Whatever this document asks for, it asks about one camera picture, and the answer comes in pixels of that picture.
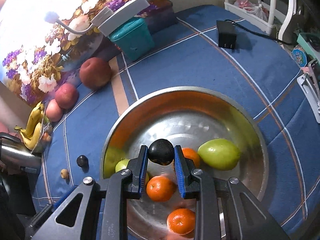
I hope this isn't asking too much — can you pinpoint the pink apple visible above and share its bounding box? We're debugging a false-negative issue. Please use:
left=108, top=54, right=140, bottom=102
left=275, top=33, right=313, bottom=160
left=45, top=99, right=64, bottom=122

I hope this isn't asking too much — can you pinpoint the large orange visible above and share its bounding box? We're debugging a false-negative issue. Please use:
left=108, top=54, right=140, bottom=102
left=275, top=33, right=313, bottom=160
left=146, top=176, right=177, bottom=202

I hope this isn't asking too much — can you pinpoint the white desk lamp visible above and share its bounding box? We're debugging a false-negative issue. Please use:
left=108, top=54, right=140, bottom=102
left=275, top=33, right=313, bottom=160
left=44, top=0, right=150, bottom=37

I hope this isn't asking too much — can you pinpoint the round metal bowl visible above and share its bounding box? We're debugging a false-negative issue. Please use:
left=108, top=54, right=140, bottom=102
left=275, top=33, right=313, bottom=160
left=100, top=86, right=269, bottom=240

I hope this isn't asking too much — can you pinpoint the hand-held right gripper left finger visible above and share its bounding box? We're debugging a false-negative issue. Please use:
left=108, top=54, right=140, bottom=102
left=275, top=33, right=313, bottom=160
left=30, top=145, right=149, bottom=240

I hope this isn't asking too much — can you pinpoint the teal plastic box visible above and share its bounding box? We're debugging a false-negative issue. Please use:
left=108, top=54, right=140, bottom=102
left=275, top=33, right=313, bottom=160
left=109, top=17, right=155, bottom=61

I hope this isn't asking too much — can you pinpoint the pink plastic bag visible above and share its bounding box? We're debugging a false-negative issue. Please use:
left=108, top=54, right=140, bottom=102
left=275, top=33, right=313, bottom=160
left=234, top=0, right=269, bottom=22

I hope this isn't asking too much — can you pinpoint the black power adapter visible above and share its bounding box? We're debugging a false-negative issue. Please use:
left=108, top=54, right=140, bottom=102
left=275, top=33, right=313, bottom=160
left=216, top=20, right=237, bottom=50

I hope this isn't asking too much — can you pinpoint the small orange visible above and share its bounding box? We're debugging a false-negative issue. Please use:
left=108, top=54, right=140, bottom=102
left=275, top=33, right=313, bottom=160
left=182, top=147, right=201, bottom=168

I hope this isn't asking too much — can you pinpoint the dark purple plum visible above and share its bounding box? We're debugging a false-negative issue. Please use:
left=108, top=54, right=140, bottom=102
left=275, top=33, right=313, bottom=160
left=148, top=139, right=174, bottom=166
left=76, top=155, right=89, bottom=168

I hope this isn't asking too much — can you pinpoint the yellow banana bunch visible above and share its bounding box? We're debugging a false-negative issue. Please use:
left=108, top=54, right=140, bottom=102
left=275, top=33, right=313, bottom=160
left=14, top=101, right=45, bottom=149

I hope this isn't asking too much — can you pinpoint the small green fruit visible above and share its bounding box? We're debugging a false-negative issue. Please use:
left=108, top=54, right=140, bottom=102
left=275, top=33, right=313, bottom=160
left=115, top=158, right=150, bottom=185

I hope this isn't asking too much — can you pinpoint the round printed tin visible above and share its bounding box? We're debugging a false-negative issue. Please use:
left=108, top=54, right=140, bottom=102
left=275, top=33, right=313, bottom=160
left=291, top=45, right=307, bottom=67

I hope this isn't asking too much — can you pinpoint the floral wall poster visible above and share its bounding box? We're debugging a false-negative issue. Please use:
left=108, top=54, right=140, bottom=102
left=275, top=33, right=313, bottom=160
left=0, top=0, right=175, bottom=105

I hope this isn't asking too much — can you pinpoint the black power cable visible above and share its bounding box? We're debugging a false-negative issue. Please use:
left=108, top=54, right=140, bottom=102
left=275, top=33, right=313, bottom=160
left=224, top=19, right=294, bottom=46

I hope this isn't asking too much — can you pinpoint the large green fruit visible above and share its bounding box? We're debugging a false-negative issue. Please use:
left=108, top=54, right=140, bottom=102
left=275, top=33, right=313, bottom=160
left=197, top=139, right=241, bottom=171

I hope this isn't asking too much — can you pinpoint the large dark red apple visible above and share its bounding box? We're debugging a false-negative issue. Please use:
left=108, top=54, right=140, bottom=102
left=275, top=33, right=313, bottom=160
left=79, top=57, right=112, bottom=90

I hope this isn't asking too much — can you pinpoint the grey metal bracket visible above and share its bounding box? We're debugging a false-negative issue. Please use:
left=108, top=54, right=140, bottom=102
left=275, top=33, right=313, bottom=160
left=297, top=74, right=320, bottom=123

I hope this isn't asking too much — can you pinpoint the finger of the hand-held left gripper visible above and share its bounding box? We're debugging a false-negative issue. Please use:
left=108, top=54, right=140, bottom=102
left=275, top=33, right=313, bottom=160
left=25, top=187, right=80, bottom=239

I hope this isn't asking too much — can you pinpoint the white shelf rack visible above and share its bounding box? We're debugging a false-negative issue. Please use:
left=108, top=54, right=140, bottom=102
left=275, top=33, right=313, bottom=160
left=221, top=0, right=297, bottom=35

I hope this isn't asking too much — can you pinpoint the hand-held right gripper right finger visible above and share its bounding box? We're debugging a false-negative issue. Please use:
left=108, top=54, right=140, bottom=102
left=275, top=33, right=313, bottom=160
left=174, top=145, right=292, bottom=240

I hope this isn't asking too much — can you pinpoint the medium orange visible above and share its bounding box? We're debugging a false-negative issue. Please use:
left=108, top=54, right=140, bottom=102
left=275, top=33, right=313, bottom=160
left=167, top=208, right=197, bottom=235

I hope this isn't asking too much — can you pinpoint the teal plastic tray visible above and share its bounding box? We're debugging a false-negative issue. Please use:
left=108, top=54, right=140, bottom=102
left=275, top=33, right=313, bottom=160
left=296, top=31, right=320, bottom=55

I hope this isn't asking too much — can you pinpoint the stainless steel kettle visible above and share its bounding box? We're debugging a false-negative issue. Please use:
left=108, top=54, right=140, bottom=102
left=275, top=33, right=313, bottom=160
left=0, top=132, right=42, bottom=174

